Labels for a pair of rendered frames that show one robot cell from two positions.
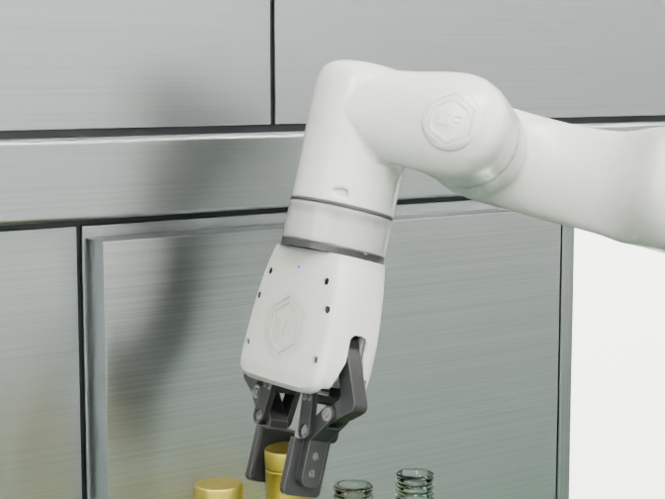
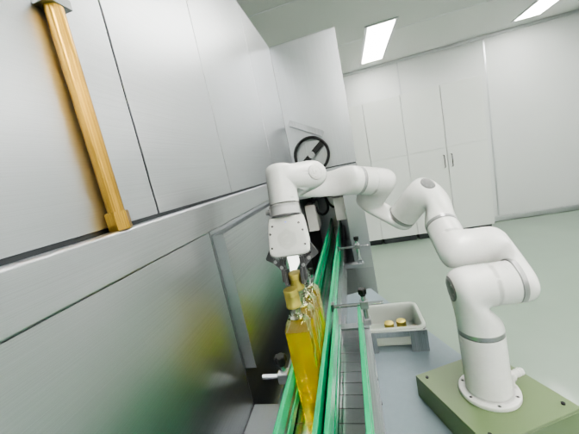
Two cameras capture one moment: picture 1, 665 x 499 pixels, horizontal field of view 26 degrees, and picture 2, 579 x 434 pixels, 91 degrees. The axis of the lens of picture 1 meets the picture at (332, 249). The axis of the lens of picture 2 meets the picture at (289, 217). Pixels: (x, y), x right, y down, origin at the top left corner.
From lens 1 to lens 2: 0.66 m
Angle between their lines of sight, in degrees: 40
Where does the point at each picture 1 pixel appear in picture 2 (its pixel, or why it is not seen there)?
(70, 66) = (195, 180)
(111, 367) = (233, 272)
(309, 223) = (287, 208)
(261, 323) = (276, 241)
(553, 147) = not seen: hidden behind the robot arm
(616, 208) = (339, 188)
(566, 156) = not seen: hidden behind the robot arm
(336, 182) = (290, 195)
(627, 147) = (333, 174)
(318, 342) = (303, 238)
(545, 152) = not seen: hidden behind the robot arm
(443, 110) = (314, 169)
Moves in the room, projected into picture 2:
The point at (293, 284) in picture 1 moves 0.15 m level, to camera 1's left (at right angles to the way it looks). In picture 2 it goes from (285, 226) to (233, 246)
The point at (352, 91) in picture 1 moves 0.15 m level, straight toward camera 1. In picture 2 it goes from (285, 170) to (333, 160)
